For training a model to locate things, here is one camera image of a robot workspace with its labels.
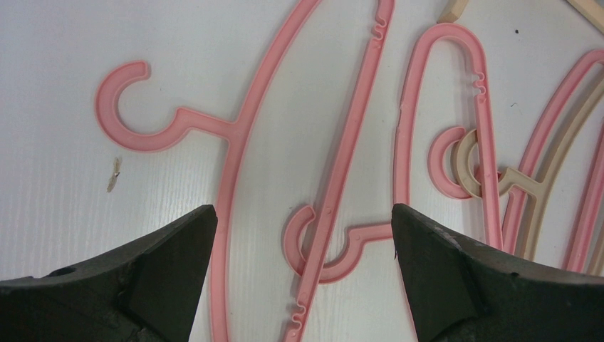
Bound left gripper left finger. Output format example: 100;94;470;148
1;204;218;341

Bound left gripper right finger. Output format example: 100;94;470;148
391;204;603;341

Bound right pink hanger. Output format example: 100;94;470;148
428;49;603;274

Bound pink hanger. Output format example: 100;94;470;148
282;22;505;342
428;49;603;274
95;1;395;341

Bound left pink hanger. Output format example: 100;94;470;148
95;1;395;341

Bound middle pink hanger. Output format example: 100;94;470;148
282;22;505;342

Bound wooden clothes rack frame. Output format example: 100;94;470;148
436;0;604;35

